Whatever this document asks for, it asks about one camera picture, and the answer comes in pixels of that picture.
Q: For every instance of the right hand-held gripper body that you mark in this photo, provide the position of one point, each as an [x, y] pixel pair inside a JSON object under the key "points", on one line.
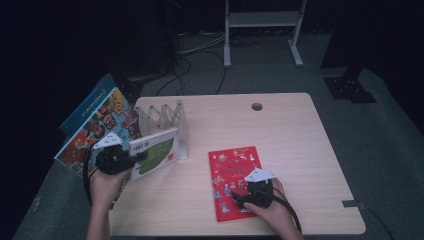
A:
{"points": [[260, 193]]}

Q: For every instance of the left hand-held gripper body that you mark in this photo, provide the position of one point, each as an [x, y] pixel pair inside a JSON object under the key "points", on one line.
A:
{"points": [[111, 160]]}

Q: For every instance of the white and green book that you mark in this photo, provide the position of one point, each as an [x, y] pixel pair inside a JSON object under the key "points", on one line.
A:
{"points": [[156, 153]]}

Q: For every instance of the red picture book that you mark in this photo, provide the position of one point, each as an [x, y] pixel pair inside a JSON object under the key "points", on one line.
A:
{"points": [[230, 166]]}

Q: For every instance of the colourful animal faces picture book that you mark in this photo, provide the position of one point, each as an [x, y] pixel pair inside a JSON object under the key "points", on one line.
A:
{"points": [[106, 120]]}

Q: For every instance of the white expandable book rack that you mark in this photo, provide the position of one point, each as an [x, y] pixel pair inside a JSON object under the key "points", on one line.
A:
{"points": [[173, 116]]}

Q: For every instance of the blue monster picture book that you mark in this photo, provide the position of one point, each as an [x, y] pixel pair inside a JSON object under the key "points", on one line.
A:
{"points": [[85, 111]]}

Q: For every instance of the person's right hand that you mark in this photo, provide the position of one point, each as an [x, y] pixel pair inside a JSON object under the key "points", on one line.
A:
{"points": [[278, 211]]}

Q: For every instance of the person's left hand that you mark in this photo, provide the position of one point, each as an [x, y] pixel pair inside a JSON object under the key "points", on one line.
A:
{"points": [[105, 188]]}

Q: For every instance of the black metal stand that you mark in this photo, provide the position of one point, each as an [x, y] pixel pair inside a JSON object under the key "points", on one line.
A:
{"points": [[348, 88], [133, 88]]}

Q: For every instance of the grey tape piece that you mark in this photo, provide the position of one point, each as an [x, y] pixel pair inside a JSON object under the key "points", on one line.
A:
{"points": [[353, 203]]}

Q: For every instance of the white metal stand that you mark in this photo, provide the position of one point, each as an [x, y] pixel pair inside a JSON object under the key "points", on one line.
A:
{"points": [[263, 19]]}

